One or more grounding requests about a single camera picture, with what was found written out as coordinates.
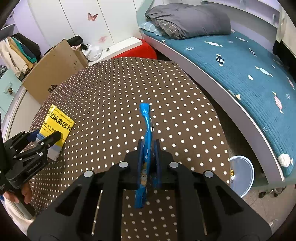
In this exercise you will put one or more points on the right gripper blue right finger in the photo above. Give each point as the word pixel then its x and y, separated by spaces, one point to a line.
pixel 157 155

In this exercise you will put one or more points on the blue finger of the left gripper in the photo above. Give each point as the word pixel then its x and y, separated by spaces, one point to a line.
pixel 49 142
pixel 29 136

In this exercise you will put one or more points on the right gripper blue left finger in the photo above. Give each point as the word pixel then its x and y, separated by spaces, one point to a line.
pixel 140 162

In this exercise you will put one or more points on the yellow white medicine box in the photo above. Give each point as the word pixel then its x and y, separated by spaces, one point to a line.
pixel 55 120

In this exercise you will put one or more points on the blue snack wrapper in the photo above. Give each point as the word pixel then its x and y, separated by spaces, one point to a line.
pixel 141 194

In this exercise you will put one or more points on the light blue trash bin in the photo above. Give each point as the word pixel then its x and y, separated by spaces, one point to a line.
pixel 242 175

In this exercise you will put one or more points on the person left hand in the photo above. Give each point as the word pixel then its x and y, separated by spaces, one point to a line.
pixel 26 194

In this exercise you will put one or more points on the lilac mint wardrobe cabinet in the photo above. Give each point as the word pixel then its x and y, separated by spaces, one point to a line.
pixel 18 107

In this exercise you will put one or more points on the brown polka dot tablecloth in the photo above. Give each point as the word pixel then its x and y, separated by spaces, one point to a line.
pixel 89 192

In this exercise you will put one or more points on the brown cardboard box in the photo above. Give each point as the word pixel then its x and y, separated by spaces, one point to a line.
pixel 56 66

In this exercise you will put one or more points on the red stool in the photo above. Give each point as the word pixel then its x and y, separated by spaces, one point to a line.
pixel 142 51

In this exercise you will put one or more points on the teal bed mattress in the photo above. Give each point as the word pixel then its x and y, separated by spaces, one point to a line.
pixel 255 77

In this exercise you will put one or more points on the blue striped pillow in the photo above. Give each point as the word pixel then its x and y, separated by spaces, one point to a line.
pixel 150 27

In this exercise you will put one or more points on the grey folded duvet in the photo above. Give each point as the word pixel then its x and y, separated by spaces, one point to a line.
pixel 182 21

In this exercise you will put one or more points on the hanging jackets on rail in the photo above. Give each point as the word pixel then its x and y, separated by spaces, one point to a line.
pixel 19 54

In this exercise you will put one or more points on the mint green bunk bed frame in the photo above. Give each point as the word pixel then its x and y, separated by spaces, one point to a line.
pixel 271 171

